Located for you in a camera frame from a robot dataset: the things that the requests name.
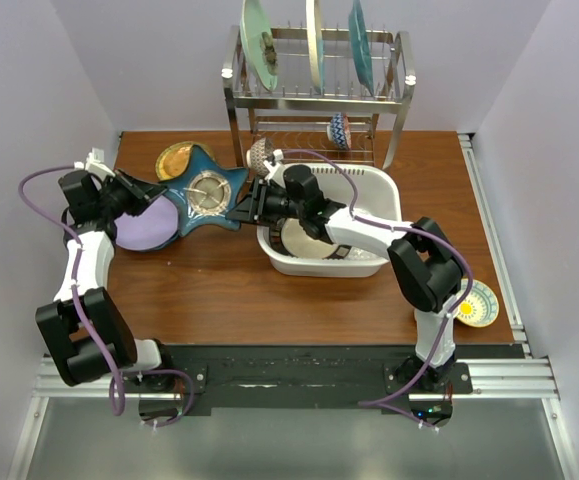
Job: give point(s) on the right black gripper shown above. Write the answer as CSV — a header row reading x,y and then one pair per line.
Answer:
x,y
254,206

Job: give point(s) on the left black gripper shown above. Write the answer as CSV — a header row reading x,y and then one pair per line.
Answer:
x,y
141,195

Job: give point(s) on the lavender plate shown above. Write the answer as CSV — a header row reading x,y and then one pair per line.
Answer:
x,y
157,224

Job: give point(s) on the blue star shaped dish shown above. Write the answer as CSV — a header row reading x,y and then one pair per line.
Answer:
x,y
205,193

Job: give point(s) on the black striped rim plate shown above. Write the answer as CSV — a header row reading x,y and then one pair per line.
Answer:
x,y
287,237

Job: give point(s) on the white plastic bin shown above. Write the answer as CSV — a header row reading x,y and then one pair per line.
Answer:
x,y
372,192

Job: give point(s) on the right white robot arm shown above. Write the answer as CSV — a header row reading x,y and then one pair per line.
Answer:
x,y
428,269

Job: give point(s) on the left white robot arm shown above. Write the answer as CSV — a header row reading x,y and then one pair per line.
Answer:
x,y
82,328

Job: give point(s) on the green leaf pattern plate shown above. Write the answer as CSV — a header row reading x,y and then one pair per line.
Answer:
x,y
197,147

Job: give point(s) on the brown patterned bowl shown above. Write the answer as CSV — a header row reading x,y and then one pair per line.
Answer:
x,y
256,154

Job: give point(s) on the blue dotted scalloped plate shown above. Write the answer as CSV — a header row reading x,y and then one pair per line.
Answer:
x,y
161,246

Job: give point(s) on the clear glass plate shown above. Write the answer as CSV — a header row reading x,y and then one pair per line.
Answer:
x,y
174,161

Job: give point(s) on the blue zigzag bowl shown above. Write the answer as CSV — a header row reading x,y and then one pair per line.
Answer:
x,y
338,131

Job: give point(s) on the steel dish rack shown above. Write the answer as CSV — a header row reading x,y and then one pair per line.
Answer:
x,y
293,116

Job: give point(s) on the cream rimmed plate in rack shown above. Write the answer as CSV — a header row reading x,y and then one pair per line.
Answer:
x,y
315,44

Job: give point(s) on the mint floral plate in rack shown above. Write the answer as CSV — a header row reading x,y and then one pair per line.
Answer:
x,y
258,44

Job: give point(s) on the teal plate in rack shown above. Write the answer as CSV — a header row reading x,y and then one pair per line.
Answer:
x,y
359,42

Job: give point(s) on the teal yellow patterned saucer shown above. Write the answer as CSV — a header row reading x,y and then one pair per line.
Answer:
x,y
480,308

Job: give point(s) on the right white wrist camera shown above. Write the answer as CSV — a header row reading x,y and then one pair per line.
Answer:
x,y
274,162

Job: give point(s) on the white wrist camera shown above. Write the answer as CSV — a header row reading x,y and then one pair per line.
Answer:
x,y
274,162
95,164

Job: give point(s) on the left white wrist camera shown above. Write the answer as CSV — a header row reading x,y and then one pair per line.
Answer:
x,y
95,164

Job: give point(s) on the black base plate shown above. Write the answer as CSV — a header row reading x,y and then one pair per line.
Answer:
x,y
318,377

